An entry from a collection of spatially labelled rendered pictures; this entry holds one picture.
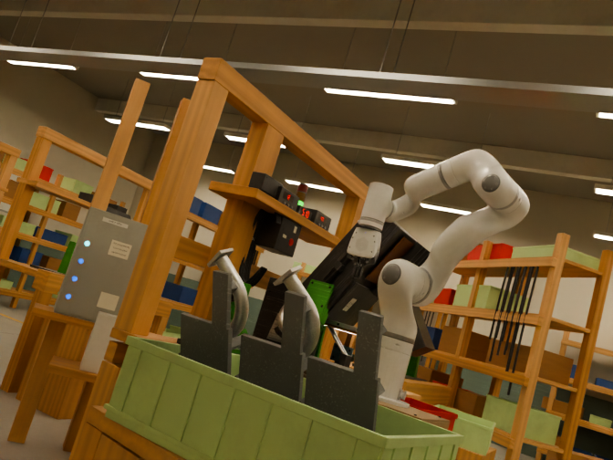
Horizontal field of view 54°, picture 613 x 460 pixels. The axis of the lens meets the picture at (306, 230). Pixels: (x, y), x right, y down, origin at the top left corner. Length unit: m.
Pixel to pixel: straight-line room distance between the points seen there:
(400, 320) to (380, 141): 8.84
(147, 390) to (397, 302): 0.84
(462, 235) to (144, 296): 1.11
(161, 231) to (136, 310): 0.29
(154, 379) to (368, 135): 9.63
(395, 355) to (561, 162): 8.20
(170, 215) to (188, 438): 1.16
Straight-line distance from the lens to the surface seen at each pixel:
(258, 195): 2.39
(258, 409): 1.10
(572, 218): 11.74
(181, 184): 2.22
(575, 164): 9.84
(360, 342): 1.09
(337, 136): 10.92
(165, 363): 1.25
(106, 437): 1.37
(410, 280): 1.80
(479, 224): 1.84
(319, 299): 2.51
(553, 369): 5.11
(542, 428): 5.13
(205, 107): 2.28
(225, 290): 1.25
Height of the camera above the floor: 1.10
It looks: 8 degrees up
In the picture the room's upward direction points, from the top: 17 degrees clockwise
